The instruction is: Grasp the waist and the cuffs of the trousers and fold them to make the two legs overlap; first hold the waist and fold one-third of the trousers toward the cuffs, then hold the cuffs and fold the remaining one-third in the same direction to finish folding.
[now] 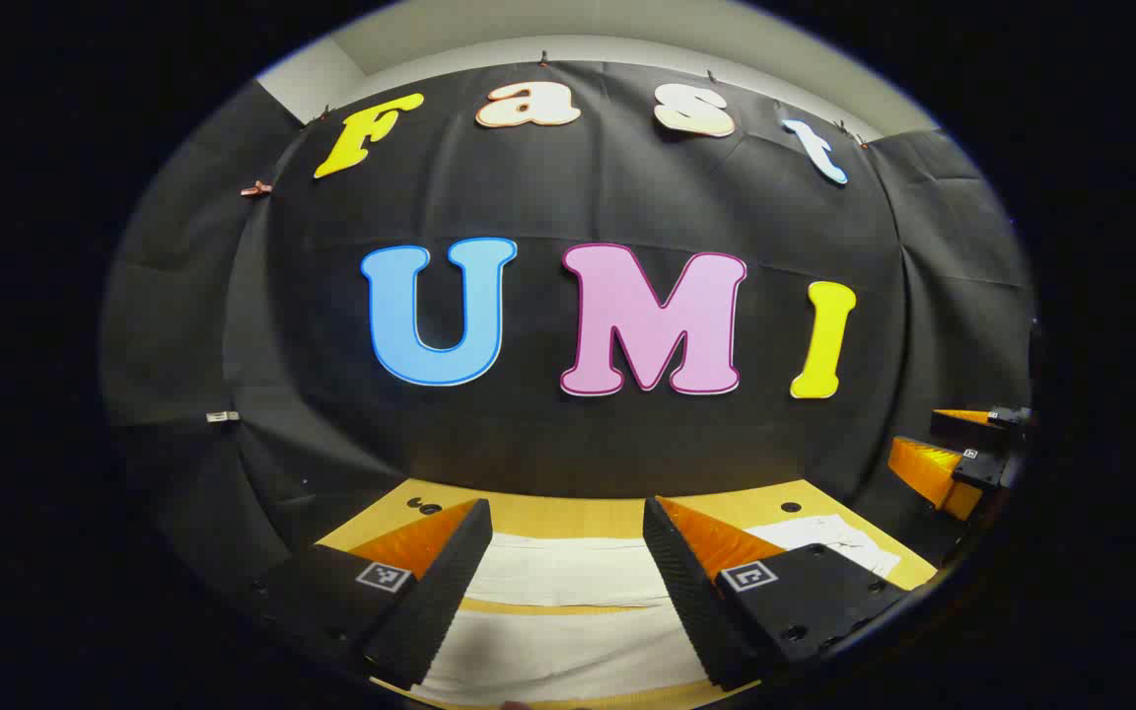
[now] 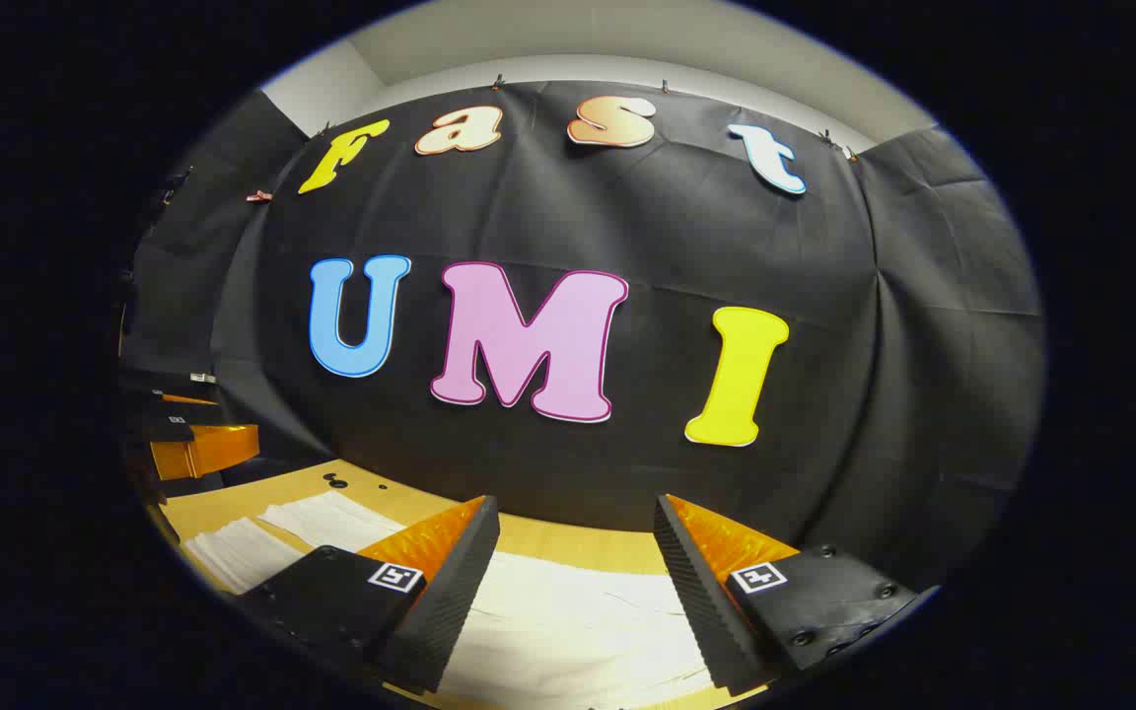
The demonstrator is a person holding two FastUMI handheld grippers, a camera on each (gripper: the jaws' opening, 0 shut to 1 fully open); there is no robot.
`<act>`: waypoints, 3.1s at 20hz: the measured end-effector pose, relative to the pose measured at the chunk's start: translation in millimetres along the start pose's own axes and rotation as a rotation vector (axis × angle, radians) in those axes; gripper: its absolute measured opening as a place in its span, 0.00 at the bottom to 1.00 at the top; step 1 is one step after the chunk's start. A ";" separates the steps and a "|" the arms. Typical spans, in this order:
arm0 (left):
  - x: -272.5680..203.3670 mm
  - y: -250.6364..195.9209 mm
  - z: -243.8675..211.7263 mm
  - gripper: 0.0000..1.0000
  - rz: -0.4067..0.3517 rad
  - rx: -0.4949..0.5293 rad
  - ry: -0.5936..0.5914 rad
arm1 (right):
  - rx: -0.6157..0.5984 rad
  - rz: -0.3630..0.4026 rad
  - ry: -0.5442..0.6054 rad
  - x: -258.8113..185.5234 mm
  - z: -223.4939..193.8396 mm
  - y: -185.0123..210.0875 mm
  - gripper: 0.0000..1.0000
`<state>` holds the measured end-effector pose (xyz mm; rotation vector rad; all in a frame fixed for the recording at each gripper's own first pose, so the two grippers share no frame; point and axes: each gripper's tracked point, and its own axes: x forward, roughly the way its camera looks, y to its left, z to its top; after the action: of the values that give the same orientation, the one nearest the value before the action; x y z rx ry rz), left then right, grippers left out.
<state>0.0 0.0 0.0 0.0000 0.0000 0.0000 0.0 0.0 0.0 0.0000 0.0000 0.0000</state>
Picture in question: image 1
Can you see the black backdrop cloth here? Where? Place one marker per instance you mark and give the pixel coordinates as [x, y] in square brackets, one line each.
[529, 434]

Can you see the small red clip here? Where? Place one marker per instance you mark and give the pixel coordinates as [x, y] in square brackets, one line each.
[255, 187]

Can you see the white jeans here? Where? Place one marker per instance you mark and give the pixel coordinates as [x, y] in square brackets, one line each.
[568, 651]

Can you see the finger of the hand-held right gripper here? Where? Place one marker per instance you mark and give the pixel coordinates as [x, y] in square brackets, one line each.
[928, 473]
[962, 434]

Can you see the small white clip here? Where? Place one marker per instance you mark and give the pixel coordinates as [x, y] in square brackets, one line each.
[223, 416]

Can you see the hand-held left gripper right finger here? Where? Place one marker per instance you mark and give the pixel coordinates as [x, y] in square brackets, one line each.
[686, 592]

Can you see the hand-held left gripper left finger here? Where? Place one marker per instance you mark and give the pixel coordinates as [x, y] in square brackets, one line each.
[440, 592]

